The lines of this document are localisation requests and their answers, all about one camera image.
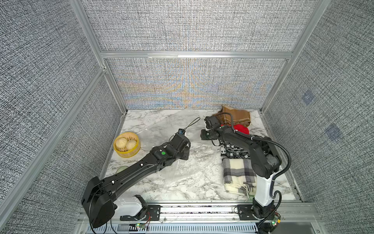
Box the black white knitted scarf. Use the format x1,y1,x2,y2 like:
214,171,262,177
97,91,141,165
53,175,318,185
220,141,250,159

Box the brown fringed scarf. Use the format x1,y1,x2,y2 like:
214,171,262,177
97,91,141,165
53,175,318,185
214,105,251,127

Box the red knitted scarf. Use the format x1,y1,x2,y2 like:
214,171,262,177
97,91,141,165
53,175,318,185
220,124,250,135

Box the clear plastic vacuum bag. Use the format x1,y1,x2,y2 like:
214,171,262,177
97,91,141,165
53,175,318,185
137,108,221,181

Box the cream grey plaid scarf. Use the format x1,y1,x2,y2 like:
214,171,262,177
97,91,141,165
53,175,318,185
222,158,257,198

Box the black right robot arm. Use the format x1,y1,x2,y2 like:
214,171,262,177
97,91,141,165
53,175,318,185
200,126,292,221

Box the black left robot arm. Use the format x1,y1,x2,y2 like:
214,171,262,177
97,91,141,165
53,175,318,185
81,134,191,229

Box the right white steamed bun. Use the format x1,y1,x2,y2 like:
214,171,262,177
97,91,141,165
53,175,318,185
125,139,137,151

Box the white steamed bun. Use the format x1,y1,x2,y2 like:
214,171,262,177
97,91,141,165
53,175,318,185
125,139,137,151
115,137,128,152

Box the yellow-rimmed bamboo steamer basket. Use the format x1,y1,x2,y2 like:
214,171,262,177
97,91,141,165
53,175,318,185
113,132,141,158

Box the left white steamed bun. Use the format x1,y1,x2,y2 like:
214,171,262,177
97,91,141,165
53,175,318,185
115,137,128,152

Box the green glass bowl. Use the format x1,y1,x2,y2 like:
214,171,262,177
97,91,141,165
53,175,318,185
116,166,128,174

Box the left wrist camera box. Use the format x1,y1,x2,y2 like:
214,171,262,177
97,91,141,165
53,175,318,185
171,128,191,148

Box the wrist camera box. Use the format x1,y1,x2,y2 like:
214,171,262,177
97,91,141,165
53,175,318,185
204,116,221,130
171,128,191,148

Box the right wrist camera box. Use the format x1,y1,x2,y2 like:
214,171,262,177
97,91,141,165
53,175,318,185
204,116,221,130

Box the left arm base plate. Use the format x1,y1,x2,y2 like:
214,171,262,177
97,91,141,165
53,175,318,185
120,205,162,222

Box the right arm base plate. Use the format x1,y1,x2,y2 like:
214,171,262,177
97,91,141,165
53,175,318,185
236,204,281,220

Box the aluminium front rail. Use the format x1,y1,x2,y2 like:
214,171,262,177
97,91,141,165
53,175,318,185
76,201,322,224

